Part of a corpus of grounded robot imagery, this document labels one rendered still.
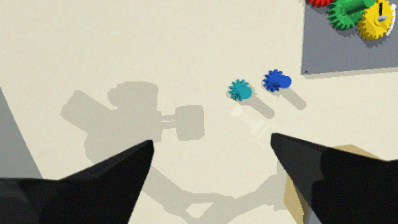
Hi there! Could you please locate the teal gear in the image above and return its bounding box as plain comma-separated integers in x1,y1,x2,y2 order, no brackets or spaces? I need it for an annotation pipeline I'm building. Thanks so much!
228,79,252,101

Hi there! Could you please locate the white curved arrow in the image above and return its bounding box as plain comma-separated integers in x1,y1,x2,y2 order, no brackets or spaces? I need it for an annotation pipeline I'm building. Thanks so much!
385,4,396,37

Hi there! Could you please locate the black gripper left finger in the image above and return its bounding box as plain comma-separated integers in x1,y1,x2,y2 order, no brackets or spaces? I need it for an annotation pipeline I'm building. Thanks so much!
0,140,155,224

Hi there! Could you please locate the dark green gear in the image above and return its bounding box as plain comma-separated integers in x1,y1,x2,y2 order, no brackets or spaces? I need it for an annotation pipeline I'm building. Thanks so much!
327,0,376,31

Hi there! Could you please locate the grey board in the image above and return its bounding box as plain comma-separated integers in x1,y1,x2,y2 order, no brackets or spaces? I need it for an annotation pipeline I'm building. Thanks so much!
301,0,398,75

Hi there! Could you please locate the yellow gear with black stripe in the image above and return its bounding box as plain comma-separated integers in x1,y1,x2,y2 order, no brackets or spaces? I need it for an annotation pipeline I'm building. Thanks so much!
357,0,394,41

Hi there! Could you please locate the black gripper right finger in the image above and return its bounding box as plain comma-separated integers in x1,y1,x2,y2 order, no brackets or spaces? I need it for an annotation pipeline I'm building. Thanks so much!
270,133,398,224

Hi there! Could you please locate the blue gear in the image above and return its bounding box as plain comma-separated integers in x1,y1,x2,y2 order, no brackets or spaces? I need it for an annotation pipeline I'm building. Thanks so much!
263,69,291,92

